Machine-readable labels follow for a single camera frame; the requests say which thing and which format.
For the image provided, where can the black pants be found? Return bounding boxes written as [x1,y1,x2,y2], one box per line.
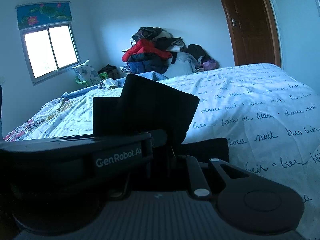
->
[92,74,230,163]

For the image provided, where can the colourful patterned quilt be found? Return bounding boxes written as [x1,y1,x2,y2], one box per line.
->
[4,96,86,142]

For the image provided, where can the white script-print bedspread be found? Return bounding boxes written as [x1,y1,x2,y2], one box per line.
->
[22,63,320,240]

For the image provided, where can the blue textured blanket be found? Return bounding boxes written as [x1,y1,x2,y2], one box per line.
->
[61,72,168,99]

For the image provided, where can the floral white pillow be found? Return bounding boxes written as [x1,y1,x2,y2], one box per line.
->
[73,60,101,86]

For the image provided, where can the green plastic chair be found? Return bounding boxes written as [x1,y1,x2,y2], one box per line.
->
[75,72,109,87]

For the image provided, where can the dark bag on chair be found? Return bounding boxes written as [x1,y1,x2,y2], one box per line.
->
[98,64,120,80]

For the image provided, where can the pile of clothes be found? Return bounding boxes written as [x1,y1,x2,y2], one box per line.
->
[120,27,219,78]

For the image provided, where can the brown wooden door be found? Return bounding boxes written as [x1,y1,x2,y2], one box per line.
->
[221,0,281,67]

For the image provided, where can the blue floral window valance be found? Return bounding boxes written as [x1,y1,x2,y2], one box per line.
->
[16,2,73,30]

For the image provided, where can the white sliding wardrobe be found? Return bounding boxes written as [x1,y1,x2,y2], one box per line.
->
[270,0,319,93]

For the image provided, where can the window with grey frame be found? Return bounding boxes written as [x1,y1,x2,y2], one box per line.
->
[20,22,80,85]

